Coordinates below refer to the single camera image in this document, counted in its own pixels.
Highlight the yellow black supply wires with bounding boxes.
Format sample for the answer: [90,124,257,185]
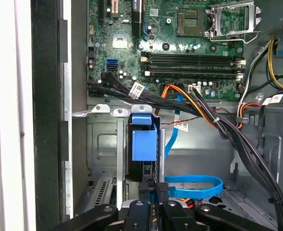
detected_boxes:
[267,39,283,93]

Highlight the grey metal drive cage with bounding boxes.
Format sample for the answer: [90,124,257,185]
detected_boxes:
[230,103,283,231]

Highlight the green motherboard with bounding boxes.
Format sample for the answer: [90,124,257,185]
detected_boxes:
[87,0,246,99]

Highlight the socket locking lever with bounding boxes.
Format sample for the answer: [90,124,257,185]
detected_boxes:
[209,30,261,44]

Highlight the red black twisted wire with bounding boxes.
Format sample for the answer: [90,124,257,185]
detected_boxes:
[160,108,238,126]

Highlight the orange black power wire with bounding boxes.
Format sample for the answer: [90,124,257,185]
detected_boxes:
[179,197,197,210]

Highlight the black expansion slot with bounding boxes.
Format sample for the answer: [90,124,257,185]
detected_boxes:
[99,0,106,20]

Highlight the grey metal disk bay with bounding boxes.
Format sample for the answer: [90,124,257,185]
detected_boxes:
[87,103,167,207]

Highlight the metal socket cover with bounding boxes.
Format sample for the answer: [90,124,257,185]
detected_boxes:
[208,0,262,40]

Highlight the black RAM slot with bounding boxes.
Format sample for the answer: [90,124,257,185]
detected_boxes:
[145,72,245,80]
[141,51,245,58]
[141,57,245,64]
[145,66,245,73]

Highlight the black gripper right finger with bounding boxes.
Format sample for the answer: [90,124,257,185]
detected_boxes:
[155,182,271,231]

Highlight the CPU socket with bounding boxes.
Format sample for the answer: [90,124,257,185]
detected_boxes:
[176,9,204,37]

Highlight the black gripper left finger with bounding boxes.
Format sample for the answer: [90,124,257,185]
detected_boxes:
[49,189,154,231]

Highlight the hard disk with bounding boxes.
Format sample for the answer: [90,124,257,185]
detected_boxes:
[129,113,161,210]

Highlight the black wire bundle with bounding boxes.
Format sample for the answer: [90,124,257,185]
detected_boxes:
[87,72,283,231]

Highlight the black PC case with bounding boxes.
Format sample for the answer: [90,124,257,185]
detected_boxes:
[30,0,283,231]

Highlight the blue flat data wire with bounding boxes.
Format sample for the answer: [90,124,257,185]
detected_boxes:
[164,92,182,154]
[164,174,225,199]

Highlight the white expansion slot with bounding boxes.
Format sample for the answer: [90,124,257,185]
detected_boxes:
[111,0,119,19]

